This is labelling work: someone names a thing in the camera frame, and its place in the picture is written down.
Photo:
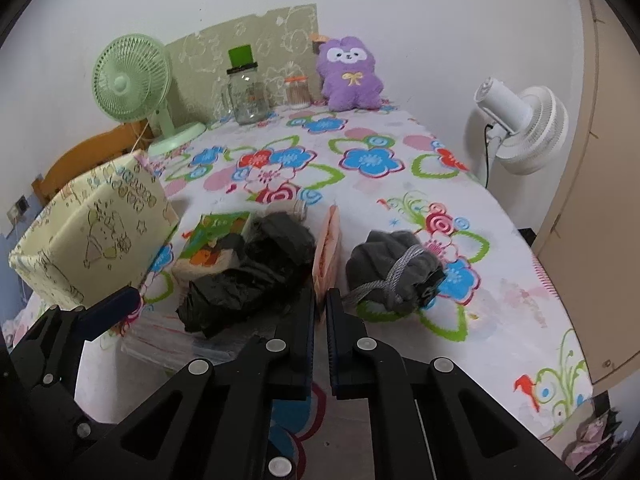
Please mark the green tissue pack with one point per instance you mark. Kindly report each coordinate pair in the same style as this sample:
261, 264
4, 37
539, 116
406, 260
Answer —
213, 246

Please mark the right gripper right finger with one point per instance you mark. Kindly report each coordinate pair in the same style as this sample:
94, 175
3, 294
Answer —
428, 420

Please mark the wooden chair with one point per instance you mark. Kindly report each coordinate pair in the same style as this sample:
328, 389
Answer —
90, 154

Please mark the clear plastic zip bag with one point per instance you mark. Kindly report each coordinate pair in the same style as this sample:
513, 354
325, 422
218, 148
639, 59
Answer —
159, 339

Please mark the white standing fan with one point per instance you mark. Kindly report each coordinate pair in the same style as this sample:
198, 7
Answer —
522, 132

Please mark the yellow cartoon fabric storage box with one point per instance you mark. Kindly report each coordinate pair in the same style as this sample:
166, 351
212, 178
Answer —
101, 232

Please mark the floral tablecloth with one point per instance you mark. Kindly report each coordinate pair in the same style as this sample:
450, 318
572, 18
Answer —
496, 315

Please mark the wall power socket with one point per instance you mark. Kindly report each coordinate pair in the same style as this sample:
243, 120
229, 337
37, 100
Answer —
17, 210

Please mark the purple plush toy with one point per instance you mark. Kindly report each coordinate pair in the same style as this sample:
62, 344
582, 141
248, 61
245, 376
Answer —
347, 71

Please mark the black cloth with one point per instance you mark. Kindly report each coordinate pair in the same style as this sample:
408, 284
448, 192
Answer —
275, 267

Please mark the green desk fan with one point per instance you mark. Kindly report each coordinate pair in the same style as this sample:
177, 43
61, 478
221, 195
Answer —
131, 81

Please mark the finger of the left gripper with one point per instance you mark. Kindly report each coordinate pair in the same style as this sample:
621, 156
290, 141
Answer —
46, 363

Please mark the green patterned wall board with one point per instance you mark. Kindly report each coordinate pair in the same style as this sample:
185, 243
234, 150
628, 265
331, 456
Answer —
281, 42

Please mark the glass jar green lid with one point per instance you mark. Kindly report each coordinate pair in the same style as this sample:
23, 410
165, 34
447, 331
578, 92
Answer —
247, 93

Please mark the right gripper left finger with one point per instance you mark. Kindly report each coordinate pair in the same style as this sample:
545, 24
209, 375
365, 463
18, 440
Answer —
212, 421

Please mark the toothpick jar orange lid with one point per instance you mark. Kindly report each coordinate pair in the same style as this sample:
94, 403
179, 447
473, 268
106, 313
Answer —
297, 92

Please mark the pink pouch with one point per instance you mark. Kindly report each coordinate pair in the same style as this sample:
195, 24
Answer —
327, 254

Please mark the beige door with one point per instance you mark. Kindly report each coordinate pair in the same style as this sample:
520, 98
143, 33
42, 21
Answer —
589, 242

